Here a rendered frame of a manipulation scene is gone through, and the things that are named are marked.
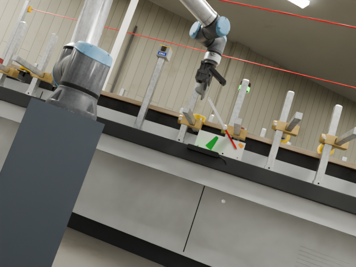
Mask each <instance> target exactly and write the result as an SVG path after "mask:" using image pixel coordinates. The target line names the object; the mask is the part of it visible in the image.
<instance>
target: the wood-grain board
mask: <svg viewBox="0 0 356 267"><path fill-rule="evenodd" d="M15 67H16V68H17V70H18V71H21V72H23V70H21V69H20V66H18V65H14V64H11V68H15ZM100 95H103V96H106V97H110V98H112V99H116V100H119V101H123V102H126V103H130V104H133V105H137V106H140V107H141V105H142V102H141V101H137V100H134V99H130V98H128V97H124V96H121V95H117V94H113V93H110V92H107V91H103V90H102V91H101V94H100ZM149 109H150V110H153V111H157V112H160V113H163V114H167V115H171V116H173V117H177V118H179V116H180V115H184V114H183V113H179V112H175V111H172V110H168V109H165V108H161V107H158V106H155V105H152V104H150V106H149ZM203 125H204V126H207V127H210V128H214V129H218V130H222V127H223V126H222V125H220V124H217V123H213V122H210V121H206V120H205V122H204V123H203ZM246 138H248V139H251V140H255V141H259V142H261V143H265V144H268V145H272V142H273V140H272V139H268V138H264V137H261V136H257V135H254V134H251V133H247V135H246ZM279 148H282V149H285V150H289V151H292V152H295V153H299V154H302V155H306V156H309V157H312V158H316V159H320V156H321V154H319V153H316V152H312V151H310V150H306V149H302V148H299V147H295V146H292V145H288V144H285V143H281V142H280V145H279ZM328 162H329V163H332V164H336V165H339V166H343V167H346V168H350V169H353V170H356V164H353V163H350V162H346V161H343V160H340V159H337V158H333V157H329V159H328Z"/></svg>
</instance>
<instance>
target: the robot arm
mask: <svg viewBox="0 0 356 267"><path fill-rule="evenodd" d="M180 1H181V2H182V4H183V5H184V6H185V7H186V8H187V9H188V10H189V11H190V12H191V13H192V14H193V15H194V16H195V18H196V19H197V20H198V21H196V22H195V23H194V24H193V26H192V27H191V29H190V37H191V38H192V39H194V40H195V41H197V42H198V43H200V44H202V45H203V46H205V47H206V48H207V50H206V54H205V56H204V59H203V60H202V61H201V65H200V68H199V69H198V70H197V73H196V76H195V79H196V82H197V83H200V84H201V85H200V86H198V87H196V88H195V90H196V92H197V93H198V94H200V95H201V100H203V99H204V98H205V96H206V94H207V92H208V89H209V86H210V84H211V81H212V77H214V78H215V79H216V80H217V81H218V82H219V83H220V84H221V85H222V86H225V85H226V80H225V79H224V78H223V77H222V76H221V75H220V74H219V73H218V71H217V70H216V69H215V68H216V67H217V66H218V65H219V63H220V60H221V57H222V54H223V51H224V48H225V45H226V41H227V38H226V35H227V34H228V33H229V30H230V22H229V20H228V19H227V18H226V17H223V16H221V17H220V16H219V15H218V14H217V12H215V11H214V10H213V9H212V8H211V6H210V5H209V4H208V3H207V2H206V1H205V0H180ZM112 2H113V0H85V1H84V4H83V7H82V10H81V13H80V15H79V18H78V21H77V24H76V27H75V30H74V33H73V36H72V39H71V41H70V43H69V44H66V45H64V47H63V49H62V52H61V55H60V58H59V61H57V62H56V63H55V65H54V67H53V70H52V77H53V79H54V82H55V83H56V85H57V86H58V87H57V89H56V90H55V91H54V92H53V93H52V94H51V95H50V96H49V97H48V98H47V99H46V103H49V104H52V105H54V106H57V107H59V108H62V109H65V110H67V111H70V112H73V113H76V114H79V115H82V116H84V117H87V118H89V119H92V120H95V121H96V119H97V101H98V99H99V97H100V94H101V91H102V88H103V86H104V83H105V80H106V78H107V76H108V73H109V70H110V68H111V64H112V61H113V58H112V56H111V55H110V54H109V53H107V52H106V51H104V50H103V49H101V48H99V47H98V45H99V42H100V38H101V35H102V32H103V29H104V26H105V23H106V20H107V18H108V15H109V11H110V8H111V5H112Z"/></svg>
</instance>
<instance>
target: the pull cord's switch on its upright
mask: <svg viewBox="0 0 356 267"><path fill-rule="evenodd" d="M32 10H33V8H32V5H31V3H30V2H29V1H25V3H24V5H23V8H22V11H21V13H20V15H19V17H18V20H17V22H16V24H15V26H14V29H13V31H12V33H11V36H10V38H9V40H8V42H7V45H6V47H5V49H4V52H3V54H2V56H1V58H2V59H3V60H4V59H5V57H6V54H7V52H8V50H9V48H10V45H11V43H12V41H13V38H14V36H15V34H16V31H17V29H18V27H19V25H20V22H22V21H23V20H24V18H25V16H26V14H27V12H29V13H31V12H32Z"/></svg>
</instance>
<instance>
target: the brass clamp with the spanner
mask: <svg viewBox="0 0 356 267"><path fill-rule="evenodd" d="M225 126H227V131H228V133H229V135H231V136H232V137H234V138H237V139H240V140H244V141H245V138H246V135H247V130H244V129H241V132H240V134H239V135H235V134H234V127H233V126H230V125H225ZM221 133H222V134H226V132H225V131H224V130H223V128H222V130H221Z"/></svg>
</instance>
